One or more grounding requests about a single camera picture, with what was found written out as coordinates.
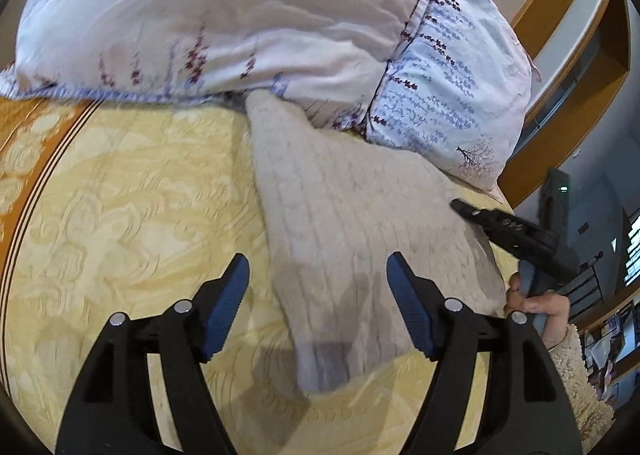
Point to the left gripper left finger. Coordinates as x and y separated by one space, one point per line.
111 408

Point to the beige knitted sweater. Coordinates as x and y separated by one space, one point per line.
335 208

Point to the fluffy beige sleeve forearm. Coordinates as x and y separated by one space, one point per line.
594 417

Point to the person's right hand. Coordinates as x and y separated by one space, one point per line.
556 307

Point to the blue floral pillow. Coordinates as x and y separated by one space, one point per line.
458 93

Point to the yellow floral bedspread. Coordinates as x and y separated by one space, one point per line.
108 208

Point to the pink floral pillow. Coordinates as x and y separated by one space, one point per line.
329 56

